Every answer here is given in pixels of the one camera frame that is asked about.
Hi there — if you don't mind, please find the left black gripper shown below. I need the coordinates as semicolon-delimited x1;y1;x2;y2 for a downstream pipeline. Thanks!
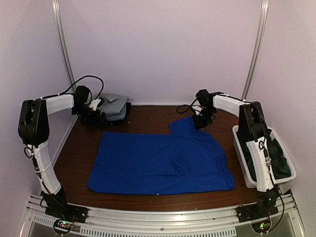
72;105;107;126

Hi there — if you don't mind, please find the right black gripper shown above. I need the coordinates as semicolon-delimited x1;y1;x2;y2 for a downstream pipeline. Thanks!
193;107;217;130

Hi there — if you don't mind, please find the grey polo shirt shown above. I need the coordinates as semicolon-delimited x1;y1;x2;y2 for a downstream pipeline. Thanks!
99;93;128;117

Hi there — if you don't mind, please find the blue garment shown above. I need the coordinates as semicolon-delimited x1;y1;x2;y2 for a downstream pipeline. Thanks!
87;117;235;196

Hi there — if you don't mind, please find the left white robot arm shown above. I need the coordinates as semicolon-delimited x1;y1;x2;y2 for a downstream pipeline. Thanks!
18;86;106;219

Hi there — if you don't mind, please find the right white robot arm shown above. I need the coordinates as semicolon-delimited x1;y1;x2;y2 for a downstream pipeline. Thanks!
192;89;279;218

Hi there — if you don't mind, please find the white laundry basket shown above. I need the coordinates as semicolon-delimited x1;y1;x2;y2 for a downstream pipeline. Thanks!
232;125;297;192

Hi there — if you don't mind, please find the black garment in basket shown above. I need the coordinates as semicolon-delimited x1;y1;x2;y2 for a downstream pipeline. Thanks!
237;129;292;182

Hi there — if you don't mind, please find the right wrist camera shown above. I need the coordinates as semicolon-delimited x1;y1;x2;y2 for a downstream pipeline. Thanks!
192;106;203;116

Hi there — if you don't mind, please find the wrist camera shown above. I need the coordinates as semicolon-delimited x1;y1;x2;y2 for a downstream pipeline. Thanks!
88;98;105;111
192;106;203;116

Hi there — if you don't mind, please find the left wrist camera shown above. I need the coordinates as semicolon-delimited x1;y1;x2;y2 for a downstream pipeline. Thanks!
88;98;105;111

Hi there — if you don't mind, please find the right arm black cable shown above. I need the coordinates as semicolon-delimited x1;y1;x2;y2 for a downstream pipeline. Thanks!
175;98;200;115

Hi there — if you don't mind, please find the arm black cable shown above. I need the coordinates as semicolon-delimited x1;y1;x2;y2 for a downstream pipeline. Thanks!
58;75;105;99
175;98;200;115

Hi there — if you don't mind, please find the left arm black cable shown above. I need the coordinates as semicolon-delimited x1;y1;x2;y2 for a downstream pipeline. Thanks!
58;75;105;99

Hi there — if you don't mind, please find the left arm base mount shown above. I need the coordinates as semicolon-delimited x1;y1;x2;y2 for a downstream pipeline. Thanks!
45;203;88;223

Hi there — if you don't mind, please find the front aluminium rail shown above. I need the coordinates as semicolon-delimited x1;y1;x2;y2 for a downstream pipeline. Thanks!
24;194;301;237

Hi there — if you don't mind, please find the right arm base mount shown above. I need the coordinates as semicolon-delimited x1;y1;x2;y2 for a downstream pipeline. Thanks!
236;203;278;223

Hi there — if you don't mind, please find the left aluminium frame post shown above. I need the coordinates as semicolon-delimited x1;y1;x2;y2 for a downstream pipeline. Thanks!
52;0;76;91

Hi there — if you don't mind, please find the aluminium frame post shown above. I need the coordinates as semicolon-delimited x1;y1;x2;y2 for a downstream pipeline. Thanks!
241;0;269;100
52;0;76;91

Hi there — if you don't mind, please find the right aluminium frame post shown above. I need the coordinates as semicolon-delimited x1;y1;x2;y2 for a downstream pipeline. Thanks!
241;0;269;100

